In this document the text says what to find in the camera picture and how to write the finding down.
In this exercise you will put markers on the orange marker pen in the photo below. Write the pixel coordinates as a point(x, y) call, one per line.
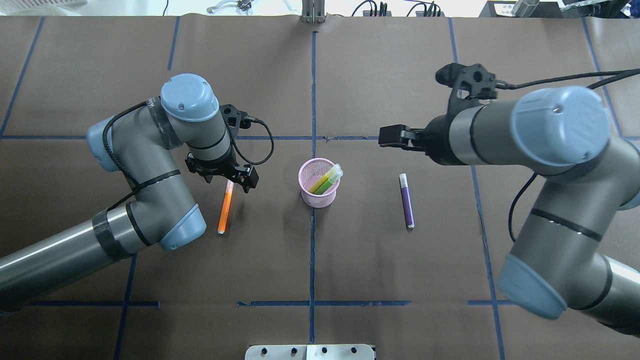
point(225, 208)

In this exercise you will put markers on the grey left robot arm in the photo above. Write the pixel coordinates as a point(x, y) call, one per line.
point(160, 209)

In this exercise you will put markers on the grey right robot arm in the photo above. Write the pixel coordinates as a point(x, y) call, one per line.
point(563, 135)

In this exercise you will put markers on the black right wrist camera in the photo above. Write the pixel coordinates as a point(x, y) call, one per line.
point(469, 85)

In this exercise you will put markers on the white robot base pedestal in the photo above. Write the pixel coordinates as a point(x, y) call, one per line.
point(357, 351)

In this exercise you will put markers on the green highlighter pen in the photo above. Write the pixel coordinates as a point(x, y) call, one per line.
point(326, 185)

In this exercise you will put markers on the purple marker pen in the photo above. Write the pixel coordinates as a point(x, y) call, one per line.
point(406, 201)

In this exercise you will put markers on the yellow highlighter pen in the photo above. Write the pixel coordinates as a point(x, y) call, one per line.
point(334, 171)

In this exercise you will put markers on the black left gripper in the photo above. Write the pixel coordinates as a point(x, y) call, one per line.
point(216, 167)

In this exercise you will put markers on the pink mesh pen holder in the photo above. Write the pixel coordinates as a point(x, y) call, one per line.
point(308, 174)

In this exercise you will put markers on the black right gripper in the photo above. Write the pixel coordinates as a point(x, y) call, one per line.
point(439, 140)

